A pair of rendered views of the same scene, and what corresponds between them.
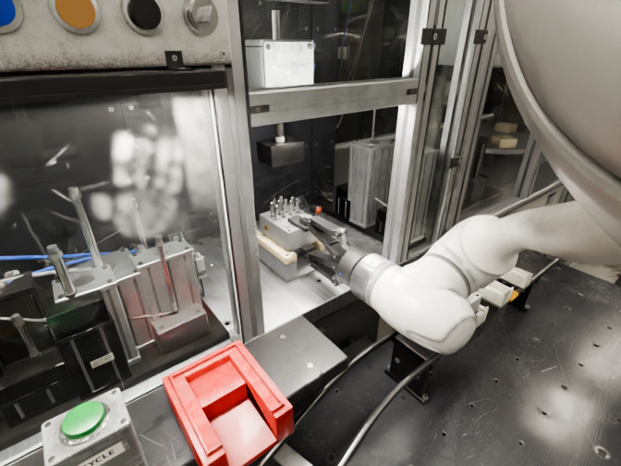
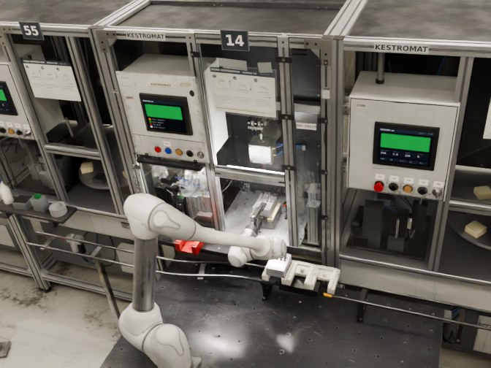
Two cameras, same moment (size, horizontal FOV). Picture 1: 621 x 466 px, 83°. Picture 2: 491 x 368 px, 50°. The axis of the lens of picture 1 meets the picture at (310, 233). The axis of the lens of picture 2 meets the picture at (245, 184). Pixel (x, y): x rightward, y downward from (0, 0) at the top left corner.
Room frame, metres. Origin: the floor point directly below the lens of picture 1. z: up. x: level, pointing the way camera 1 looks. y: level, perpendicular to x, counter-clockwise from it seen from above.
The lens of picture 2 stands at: (-0.41, -1.93, 2.77)
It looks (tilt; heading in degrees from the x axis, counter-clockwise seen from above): 35 degrees down; 62
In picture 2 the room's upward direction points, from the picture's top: 6 degrees counter-clockwise
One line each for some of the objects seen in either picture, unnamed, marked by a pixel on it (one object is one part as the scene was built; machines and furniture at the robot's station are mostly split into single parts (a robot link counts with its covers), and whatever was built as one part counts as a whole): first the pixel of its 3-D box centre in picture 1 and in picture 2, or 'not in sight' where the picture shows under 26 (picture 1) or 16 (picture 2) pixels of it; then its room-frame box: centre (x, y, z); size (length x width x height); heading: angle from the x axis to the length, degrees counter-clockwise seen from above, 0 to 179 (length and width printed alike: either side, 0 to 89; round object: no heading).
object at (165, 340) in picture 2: not in sight; (169, 347); (-0.05, -0.37, 0.85); 0.18 x 0.16 x 0.22; 108
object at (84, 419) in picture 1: (85, 422); not in sight; (0.24, 0.25, 1.03); 0.04 x 0.04 x 0.02
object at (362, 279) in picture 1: (374, 279); (248, 237); (0.54, -0.12, 1.01); 0.09 x 0.06 x 0.09; 128
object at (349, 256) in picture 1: (347, 263); (252, 228); (0.59, -0.07, 1.01); 0.09 x 0.07 x 0.08; 38
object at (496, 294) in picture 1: (464, 300); (301, 278); (0.68, -0.38, 0.84); 0.36 x 0.14 x 0.10; 128
